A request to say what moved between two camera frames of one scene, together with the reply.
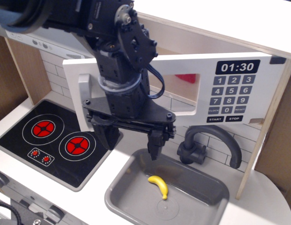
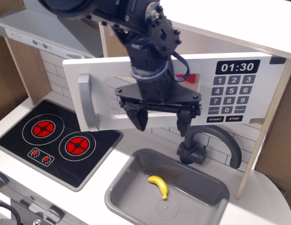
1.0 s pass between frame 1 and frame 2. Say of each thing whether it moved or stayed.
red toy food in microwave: stayed
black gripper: moved
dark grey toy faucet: stayed
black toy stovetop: stayed
